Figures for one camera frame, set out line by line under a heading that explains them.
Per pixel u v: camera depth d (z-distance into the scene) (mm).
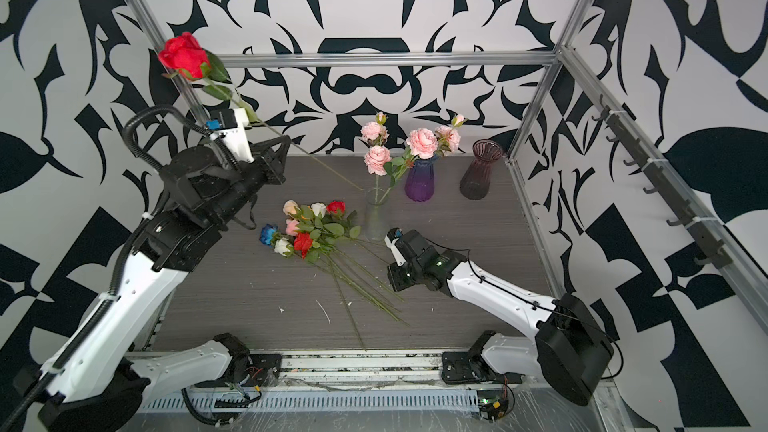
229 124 477
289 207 984
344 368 761
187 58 411
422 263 626
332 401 649
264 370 736
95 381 379
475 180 998
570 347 410
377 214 913
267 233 934
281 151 574
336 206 1001
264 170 510
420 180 993
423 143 694
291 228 939
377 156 743
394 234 757
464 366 742
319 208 998
